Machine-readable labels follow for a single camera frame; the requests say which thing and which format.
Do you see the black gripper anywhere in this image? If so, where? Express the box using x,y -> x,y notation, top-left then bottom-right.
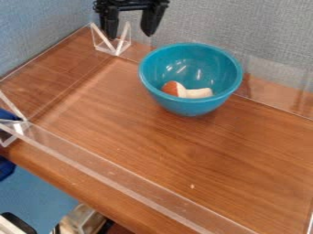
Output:
92,0 -> 170,39

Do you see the white brown-capped toy mushroom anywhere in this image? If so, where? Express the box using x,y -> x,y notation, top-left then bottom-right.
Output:
162,80 -> 213,99

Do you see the blue bowl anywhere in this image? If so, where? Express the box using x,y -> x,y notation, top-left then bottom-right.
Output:
138,43 -> 243,117

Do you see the clear acrylic back barrier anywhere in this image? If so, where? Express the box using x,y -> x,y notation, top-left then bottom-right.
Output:
120,43 -> 313,121

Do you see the clear acrylic barrier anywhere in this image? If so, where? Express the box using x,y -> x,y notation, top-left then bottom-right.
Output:
0,91 -> 257,234
120,43 -> 313,121

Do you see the clear acrylic front barrier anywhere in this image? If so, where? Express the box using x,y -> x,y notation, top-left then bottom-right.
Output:
0,91 -> 257,234

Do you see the blue fabric object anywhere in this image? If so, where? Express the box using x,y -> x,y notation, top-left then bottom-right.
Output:
0,108 -> 21,183

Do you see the black white object bottom-left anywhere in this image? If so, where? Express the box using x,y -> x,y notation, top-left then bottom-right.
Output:
0,212 -> 37,234

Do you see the metal frame under table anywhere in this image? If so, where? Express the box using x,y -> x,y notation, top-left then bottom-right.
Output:
49,204 -> 107,234

